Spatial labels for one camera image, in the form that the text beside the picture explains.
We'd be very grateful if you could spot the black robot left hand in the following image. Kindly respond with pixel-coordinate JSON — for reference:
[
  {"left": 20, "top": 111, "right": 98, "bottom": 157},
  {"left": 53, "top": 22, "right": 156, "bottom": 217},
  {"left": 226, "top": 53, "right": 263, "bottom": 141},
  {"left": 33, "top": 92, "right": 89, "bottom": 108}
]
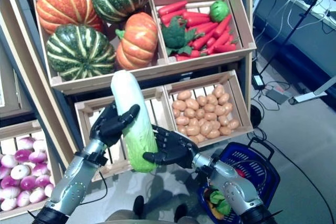
[{"left": 89, "top": 102, "right": 141, "bottom": 148}]

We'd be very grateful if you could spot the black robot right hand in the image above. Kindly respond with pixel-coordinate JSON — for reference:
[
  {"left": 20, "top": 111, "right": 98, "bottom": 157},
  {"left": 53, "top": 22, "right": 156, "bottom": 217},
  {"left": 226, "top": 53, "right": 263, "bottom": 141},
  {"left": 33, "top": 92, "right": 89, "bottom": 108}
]
[{"left": 143, "top": 124, "right": 200, "bottom": 169}]

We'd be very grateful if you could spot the blue plastic shopping basket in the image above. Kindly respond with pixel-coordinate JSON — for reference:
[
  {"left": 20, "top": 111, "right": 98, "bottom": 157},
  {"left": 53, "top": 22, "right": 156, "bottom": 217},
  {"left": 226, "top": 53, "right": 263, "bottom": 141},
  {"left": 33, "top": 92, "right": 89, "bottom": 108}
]
[{"left": 196, "top": 137, "right": 281, "bottom": 224}]

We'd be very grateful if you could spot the wooden slatted cabbage crate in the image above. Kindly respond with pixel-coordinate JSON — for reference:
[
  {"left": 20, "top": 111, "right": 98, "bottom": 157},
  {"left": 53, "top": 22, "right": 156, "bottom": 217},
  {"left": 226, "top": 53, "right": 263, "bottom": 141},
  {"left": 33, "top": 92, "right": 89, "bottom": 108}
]
[{"left": 74, "top": 86, "right": 179, "bottom": 183}]

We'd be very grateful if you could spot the wooden pumpkin crate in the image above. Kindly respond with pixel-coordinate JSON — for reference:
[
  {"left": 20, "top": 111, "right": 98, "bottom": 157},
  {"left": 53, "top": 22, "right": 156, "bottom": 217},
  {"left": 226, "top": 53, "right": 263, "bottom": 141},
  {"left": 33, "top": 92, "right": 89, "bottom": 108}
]
[{"left": 31, "top": 0, "right": 169, "bottom": 88}]

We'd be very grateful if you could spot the silver robot right leg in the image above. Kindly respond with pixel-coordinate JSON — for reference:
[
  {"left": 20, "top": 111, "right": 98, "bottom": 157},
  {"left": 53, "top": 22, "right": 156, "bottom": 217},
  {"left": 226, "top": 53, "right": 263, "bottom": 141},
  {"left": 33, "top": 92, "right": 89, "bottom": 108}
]
[{"left": 173, "top": 204, "right": 200, "bottom": 224}]

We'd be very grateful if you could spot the silver robot leg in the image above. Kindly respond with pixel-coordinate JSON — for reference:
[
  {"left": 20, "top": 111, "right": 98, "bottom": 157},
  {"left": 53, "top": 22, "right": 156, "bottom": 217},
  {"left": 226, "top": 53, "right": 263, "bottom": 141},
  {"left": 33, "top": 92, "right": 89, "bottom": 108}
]
[
  {"left": 104, "top": 195, "right": 158, "bottom": 224},
  {"left": 173, "top": 204, "right": 200, "bottom": 224}
]

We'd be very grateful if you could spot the silver robot left leg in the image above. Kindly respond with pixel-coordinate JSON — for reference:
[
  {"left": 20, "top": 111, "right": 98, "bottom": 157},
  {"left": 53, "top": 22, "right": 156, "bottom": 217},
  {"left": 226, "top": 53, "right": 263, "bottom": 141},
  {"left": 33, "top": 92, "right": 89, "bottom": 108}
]
[{"left": 104, "top": 195, "right": 158, "bottom": 224}]

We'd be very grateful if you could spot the purple white turnip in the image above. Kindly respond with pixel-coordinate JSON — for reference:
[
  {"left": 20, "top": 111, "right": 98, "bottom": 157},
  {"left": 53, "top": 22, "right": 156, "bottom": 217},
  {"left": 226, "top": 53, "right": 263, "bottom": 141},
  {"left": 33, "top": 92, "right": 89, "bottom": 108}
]
[
  {"left": 16, "top": 136, "right": 36, "bottom": 150},
  {"left": 10, "top": 165, "right": 31, "bottom": 180},
  {"left": 28, "top": 151, "right": 47, "bottom": 164},
  {"left": 31, "top": 163, "right": 49, "bottom": 177},
  {"left": 1, "top": 154, "right": 19, "bottom": 169},
  {"left": 14, "top": 149, "right": 33, "bottom": 164}
]

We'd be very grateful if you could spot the wooden display shelf stand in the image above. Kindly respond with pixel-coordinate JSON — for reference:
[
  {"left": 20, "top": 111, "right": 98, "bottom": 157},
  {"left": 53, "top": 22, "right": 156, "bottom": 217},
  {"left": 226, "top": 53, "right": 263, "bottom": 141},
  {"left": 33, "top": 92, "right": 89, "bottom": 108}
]
[{"left": 0, "top": 0, "right": 254, "bottom": 162}]

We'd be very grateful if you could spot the orange yellow vegetable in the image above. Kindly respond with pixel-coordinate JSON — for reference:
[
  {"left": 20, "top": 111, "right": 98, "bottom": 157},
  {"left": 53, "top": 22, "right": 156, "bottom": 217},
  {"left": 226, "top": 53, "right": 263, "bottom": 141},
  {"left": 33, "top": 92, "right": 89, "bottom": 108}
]
[{"left": 206, "top": 186, "right": 224, "bottom": 219}]

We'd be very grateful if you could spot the wooden potato crate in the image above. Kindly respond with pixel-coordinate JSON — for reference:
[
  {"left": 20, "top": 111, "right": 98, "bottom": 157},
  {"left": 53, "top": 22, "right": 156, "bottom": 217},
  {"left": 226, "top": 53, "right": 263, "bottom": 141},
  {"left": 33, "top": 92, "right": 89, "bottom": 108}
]
[{"left": 163, "top": 69, "right": 254, "bottom": 148}]

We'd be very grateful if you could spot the black round base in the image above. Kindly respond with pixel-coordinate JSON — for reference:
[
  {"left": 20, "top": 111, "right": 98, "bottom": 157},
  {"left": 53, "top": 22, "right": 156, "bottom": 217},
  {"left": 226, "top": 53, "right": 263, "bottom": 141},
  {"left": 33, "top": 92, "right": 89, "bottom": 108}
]
[{"left": 250, "top": 104, "right": 263, "bottom": 127}]

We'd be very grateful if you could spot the orange pumpkin with green stem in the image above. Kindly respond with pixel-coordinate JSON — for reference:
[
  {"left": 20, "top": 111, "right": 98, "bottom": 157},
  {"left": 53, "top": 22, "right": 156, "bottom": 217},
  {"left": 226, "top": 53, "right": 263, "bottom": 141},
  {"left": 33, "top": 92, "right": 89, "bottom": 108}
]
[{"left": 114, "top": 12, "right": 158, "bottom": 70}]

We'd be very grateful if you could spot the wooden framed crate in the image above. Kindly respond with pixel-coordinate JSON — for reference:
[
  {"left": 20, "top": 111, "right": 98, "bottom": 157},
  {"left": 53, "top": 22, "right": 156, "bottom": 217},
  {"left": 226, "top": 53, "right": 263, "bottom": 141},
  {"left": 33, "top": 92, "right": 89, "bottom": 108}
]
[{"left": 0, "top": 42, "right": 36, "bottom": 121}]

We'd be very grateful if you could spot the wooden carrot crate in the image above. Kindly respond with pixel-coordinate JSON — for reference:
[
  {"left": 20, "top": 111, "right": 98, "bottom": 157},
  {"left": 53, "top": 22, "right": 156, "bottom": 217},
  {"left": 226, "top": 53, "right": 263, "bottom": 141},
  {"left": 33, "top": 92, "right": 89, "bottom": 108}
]
[{"left": 151, "top": 0, "right": 257, "bottom": 67}]

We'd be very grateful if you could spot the wooden turnip crate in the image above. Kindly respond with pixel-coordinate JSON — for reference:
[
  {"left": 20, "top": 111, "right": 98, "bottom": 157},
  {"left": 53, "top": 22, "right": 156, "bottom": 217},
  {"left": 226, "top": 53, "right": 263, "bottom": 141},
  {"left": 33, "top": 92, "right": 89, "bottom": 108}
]
[{"left": 0, "top": 120, "right": 57, "bottom": 221}]

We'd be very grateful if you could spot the black power adapter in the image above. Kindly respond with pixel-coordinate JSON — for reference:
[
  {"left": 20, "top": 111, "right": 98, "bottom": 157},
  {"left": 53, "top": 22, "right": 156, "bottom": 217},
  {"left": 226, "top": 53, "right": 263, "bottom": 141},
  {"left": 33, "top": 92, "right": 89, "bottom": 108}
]
[{"left": 252, "top": 74, "right": 266, "bottom": 86}]

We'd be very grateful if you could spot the red orange carrot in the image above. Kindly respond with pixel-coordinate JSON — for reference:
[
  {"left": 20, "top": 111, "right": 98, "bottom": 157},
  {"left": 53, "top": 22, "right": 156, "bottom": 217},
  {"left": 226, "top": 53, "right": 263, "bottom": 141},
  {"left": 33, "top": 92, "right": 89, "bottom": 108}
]
[
  {"left": 212, "top": 14, "right": 233, "bottom": 38},
  {"left": 214, "top": 44, "right": 237, "bottom": 54},
  {"left": 193, "top": 28, "right": 216, "bottom": 51},
  {"left": 160, "top": 9, "right": 186, "bottom": 25},
  {"left": 157, "top": 0, "right": 188, "bottom": 17},
  {"left": 182, "top": 11, "right": 211, "bottom": 27}
]

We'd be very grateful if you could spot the grey flat box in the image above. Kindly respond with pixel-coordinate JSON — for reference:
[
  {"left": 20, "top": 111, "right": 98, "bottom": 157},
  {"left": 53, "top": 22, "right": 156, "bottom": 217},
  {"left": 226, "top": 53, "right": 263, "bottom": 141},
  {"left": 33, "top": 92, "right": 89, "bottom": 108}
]
[{"left": 266, "top": 89, "right": 289, "bottom": 104}]

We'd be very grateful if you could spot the green broccoli head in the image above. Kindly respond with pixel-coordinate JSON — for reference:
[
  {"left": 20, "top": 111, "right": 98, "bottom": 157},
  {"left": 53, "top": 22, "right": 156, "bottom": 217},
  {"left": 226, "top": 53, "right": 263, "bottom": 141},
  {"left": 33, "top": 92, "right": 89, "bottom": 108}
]
[{"left": 160, "top": 15, "right": 205, "bottom": 57}]

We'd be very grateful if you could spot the large orange ribbed pumpkin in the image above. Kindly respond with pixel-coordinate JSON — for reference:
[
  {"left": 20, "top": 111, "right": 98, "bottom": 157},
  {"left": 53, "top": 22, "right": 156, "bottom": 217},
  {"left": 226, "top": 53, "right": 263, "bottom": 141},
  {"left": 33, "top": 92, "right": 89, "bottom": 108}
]
[{"left": 36, "top": 0, "right": 104, "bottom": 35}]

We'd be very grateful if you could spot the round green cabbage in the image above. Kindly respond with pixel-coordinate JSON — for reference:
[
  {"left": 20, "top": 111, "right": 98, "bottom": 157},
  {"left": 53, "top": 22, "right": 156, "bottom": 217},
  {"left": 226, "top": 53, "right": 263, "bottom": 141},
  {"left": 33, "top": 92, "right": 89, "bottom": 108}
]
[{"left": 209, "top": 0, "right": 231, "bottom": 23}]

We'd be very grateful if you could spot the black thin stand pole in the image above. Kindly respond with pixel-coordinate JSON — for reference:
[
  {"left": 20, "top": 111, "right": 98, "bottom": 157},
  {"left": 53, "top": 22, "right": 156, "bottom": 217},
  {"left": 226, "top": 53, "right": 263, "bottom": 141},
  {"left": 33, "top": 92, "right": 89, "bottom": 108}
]
[{"left": 258, "top": 0, "right": 333, "bottom": 77}]

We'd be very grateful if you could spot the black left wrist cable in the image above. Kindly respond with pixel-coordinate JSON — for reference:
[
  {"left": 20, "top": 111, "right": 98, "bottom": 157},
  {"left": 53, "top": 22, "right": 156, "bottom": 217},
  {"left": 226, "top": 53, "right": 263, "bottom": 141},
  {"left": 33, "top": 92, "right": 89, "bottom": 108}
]
[{"left": 83, "top": 170, "right": 109, "bottom": 208}]

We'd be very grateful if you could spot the long black floor cable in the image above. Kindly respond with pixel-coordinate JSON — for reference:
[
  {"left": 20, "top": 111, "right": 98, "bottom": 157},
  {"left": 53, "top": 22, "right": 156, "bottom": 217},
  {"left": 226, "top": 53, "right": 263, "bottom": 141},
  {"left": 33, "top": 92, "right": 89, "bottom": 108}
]
[{"left": 256, "top": 126, "right": 336, "bottom": 210}]

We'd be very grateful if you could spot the grey counter with cables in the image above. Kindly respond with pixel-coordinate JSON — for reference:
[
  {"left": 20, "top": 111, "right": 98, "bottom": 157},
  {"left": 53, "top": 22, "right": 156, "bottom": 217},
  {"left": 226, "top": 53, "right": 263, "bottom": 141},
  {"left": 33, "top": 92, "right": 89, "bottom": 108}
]
[{"left": 253, "top": 0, "right": 336, "bottom": 61}]

